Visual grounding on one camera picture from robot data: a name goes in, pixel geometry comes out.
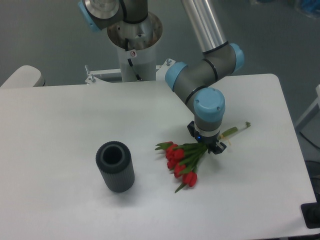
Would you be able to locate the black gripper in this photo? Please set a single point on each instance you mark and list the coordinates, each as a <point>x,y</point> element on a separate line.
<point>210,138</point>

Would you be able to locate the red tulip bouquet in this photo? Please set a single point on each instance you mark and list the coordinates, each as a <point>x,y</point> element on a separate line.
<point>184,159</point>

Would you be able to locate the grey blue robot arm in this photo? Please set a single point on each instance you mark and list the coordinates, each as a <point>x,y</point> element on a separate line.
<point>192,84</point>

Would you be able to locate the dark grey ribbed vase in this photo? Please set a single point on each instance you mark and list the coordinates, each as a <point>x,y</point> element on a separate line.
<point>114,161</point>

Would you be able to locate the black object at table edge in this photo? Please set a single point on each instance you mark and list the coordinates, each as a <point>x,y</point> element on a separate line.
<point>311,214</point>

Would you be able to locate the blue items top right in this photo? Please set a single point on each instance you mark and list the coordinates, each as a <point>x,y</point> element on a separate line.
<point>310,8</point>

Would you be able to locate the white chair armrest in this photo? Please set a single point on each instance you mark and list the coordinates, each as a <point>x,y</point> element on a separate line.
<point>25,76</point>

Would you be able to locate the white furniture frame right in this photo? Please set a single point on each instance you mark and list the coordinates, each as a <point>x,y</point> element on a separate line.
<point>306,117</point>

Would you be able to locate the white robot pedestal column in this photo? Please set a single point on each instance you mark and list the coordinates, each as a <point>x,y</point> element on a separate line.
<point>136,45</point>

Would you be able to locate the white pedestal base bracket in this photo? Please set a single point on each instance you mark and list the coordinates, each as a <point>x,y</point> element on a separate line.
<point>116,75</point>

